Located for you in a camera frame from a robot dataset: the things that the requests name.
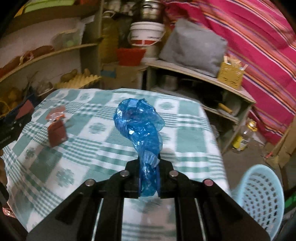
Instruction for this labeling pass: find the grey cushion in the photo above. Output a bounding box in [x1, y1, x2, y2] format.
[159, 19, 228, 78]

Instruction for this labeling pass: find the pink striped cloth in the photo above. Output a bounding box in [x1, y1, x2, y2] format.
[164, 0, 295, 144]

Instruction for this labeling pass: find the clear plastic wrapper orange strip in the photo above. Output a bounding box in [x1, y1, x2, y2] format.
[46, 105, 66, 122]

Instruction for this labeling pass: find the light blue plastic basket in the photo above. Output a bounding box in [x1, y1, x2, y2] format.
[231, 164, 285, 240]

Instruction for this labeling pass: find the wooden side shelf unit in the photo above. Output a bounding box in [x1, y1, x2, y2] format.
[145, 60, 256, 154]

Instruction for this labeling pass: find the white plastic bucket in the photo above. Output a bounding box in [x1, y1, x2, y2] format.
[127, 21, 166, 60]

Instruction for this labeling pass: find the yellow toothpick box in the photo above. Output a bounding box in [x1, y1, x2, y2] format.
[217, 55, 248, 90]

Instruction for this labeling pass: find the oil bottle yellow cap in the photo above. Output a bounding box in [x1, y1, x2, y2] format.
[232, 120, 258, 152]

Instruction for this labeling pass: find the green checkered tablecloth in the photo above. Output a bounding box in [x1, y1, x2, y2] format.
[4, 89, 230, 231]

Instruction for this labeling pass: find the potato on egg tray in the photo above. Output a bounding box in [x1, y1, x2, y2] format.
[60, 69, 78, 82]

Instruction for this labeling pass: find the yellow egg tray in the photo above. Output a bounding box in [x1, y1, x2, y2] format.
[54, 75, 101, 89]

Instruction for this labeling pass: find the cardboard box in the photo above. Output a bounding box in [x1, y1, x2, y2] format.
[99, 62, 147, 90]

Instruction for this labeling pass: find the blue plastic bag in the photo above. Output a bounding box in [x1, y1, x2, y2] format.
[113, 98, 165, 197]

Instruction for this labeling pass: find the clear plastic container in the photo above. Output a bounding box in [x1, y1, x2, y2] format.
[51, 28, 83, 50]

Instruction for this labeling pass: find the red plastic bowl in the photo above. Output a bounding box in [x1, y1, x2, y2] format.
[116, 48, 146, 66]

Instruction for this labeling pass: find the large maroon scouring pad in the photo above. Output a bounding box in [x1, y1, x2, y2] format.
[15, 100, 35, 120]

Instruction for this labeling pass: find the small maroon scouring pad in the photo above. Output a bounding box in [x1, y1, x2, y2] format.
[48, 120, 68, 148]

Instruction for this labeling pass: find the wooden wall shelf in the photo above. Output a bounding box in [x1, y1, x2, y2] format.
[0, 43, 98, 82]

